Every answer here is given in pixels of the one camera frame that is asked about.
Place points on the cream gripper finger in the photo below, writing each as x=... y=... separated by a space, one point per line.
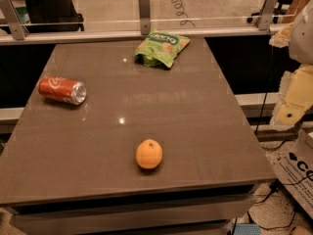
x=295 y=96
x=282 y=38

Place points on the orange fruit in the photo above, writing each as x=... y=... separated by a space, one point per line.
x=149 y=154

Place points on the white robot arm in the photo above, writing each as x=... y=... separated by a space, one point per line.
x=301 y=41

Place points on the white printed sign board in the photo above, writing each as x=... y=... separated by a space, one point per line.
x=294 y=169

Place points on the green snack bag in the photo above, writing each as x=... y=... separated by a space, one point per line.
x=160 y=48

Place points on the blue floor item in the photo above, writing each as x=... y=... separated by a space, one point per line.
x=245 y=229

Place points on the red soda can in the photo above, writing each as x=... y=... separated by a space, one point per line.
x=62 y=89

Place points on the glass railing panel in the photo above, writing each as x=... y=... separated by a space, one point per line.
x=185 y=16

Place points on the right metal railing bracket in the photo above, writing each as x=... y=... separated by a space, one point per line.
x=266 y=14

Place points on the metal railing bracket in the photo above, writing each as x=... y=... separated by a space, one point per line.
x=266 y=14
x=145 y=16
x=18 y=30

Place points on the middle metal railing bracket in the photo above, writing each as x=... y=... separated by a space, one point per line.
x=145 y=16

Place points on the left metal railing bracket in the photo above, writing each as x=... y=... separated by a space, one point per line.
x=18 y=30

